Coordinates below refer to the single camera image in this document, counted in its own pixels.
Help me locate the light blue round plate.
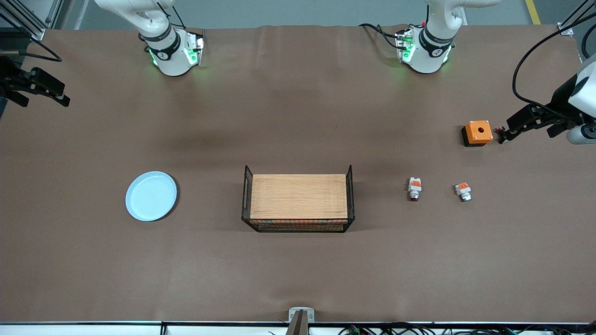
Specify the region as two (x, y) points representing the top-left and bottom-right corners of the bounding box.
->
(125, 171), (178, 222)

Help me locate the wooden board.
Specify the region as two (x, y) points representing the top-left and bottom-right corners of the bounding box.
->
(250, 174), (348, 220)

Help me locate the brown table cover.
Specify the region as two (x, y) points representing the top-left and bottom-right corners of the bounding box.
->
(0, 23), (596, 324)

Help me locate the orange button enclosure box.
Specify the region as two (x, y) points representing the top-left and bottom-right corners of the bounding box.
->
(461, 120), (494, 147)

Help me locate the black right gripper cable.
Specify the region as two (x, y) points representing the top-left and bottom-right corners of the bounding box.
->
(0, 12), (62, 63)

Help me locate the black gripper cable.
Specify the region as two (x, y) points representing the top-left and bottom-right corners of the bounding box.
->
(512, 25), (596, 122)
(0, 12), (62, 63)

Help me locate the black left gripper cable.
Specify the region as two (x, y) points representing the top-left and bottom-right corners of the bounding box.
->
(512, 25), (596, 122)

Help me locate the aluminium frame profile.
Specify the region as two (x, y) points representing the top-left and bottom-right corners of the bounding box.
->
(558, 0), (596, 37)
(0, 0), (47, 41)

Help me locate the black wire basket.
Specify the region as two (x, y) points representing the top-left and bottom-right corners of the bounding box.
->
(241, 164), (355, 234)

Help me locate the black arm base cable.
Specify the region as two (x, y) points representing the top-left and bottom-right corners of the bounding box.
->
(358, 22), (402, 50)

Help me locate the black cable bundle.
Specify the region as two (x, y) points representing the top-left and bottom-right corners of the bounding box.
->
(338, 322), (580, 335)

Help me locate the white table edge rail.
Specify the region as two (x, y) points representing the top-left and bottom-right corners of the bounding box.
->
(0, 321), (596, 335)

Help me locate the grey metal bracket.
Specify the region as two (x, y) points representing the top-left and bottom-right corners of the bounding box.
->
(288, 307), (315, 335)

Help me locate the grey camera post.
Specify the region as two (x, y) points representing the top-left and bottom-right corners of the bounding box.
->
(285, 311), (310, 335)

